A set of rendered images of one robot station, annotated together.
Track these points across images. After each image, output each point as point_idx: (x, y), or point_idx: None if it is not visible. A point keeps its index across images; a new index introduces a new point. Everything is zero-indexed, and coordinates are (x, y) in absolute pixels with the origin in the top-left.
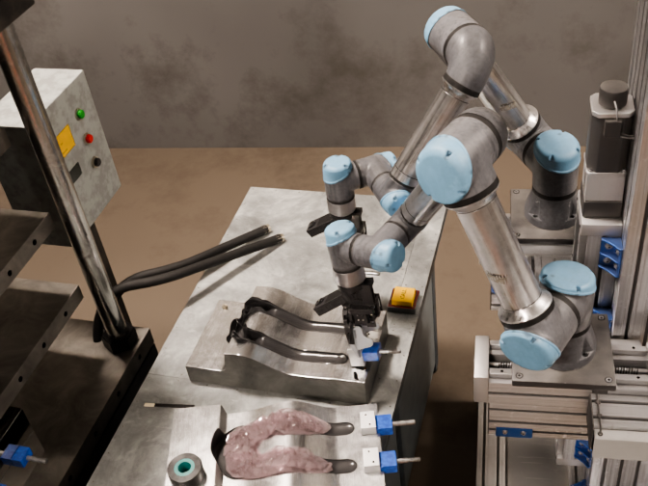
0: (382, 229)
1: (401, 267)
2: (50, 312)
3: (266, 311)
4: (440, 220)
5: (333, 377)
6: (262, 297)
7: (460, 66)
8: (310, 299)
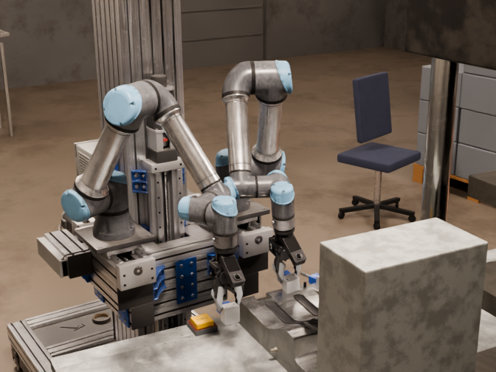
0: (266, 177)
1: (163, 344)
2: (484, 356)
3: (311, 319)
4: (83, 351)
5: (315, 292)
6: (300, 328)
7: (172, 95)
8: (245, 366)
